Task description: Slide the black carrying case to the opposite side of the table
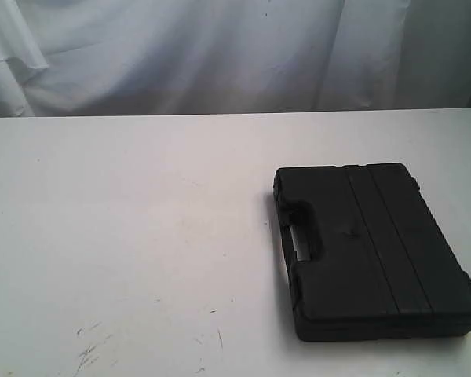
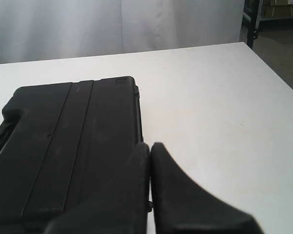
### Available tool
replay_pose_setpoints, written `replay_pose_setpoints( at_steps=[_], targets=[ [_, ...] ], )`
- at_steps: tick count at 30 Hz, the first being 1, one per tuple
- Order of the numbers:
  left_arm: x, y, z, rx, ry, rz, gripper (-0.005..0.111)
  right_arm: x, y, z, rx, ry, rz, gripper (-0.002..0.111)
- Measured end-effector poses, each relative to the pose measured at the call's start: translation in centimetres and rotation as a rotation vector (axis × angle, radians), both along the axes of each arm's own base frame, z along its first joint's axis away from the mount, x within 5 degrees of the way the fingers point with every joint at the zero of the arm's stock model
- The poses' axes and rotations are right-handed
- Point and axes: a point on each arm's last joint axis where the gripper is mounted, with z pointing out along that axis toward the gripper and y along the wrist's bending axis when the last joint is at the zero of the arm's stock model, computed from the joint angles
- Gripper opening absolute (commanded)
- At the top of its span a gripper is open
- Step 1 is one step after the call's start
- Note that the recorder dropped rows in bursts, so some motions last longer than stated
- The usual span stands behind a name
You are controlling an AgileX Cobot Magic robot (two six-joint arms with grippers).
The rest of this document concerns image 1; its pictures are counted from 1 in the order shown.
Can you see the black plastic carrying case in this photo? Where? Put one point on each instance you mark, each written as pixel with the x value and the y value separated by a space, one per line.
pixel 365 257

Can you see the white backdrop curtain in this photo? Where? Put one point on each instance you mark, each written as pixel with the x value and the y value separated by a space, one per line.
pixel 81 58

